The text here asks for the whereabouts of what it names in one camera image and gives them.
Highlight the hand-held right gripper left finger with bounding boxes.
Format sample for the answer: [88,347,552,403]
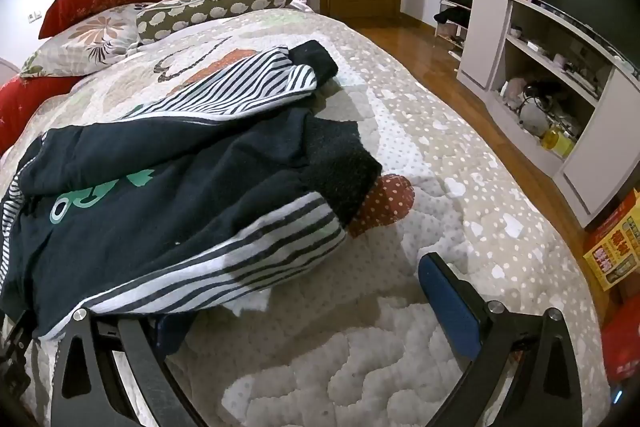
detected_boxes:
[50,308,208,427]

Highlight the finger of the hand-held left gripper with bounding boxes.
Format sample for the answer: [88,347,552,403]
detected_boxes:
[0,309,33,400]

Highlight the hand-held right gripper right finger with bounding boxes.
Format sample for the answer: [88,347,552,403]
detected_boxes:
[418,252,584,427]

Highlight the navy striped pants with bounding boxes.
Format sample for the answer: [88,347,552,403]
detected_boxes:
[0,39,383,343]

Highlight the heart patterned quilt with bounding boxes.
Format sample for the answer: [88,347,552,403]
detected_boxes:
[0,4,613,427]

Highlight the yellow red cardboard box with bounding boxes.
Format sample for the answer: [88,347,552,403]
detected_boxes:
[582,189,640,292]

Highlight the yellow bottle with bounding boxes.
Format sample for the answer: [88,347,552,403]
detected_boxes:
[541,127,576,158]

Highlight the white television cabinet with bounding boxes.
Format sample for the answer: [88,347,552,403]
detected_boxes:
[456,0,640,228]

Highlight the floral print pillow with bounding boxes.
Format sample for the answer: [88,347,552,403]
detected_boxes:
[20,2,166,80]

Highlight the olive sheep print bolster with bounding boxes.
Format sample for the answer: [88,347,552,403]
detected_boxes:
[136,0,299,46]

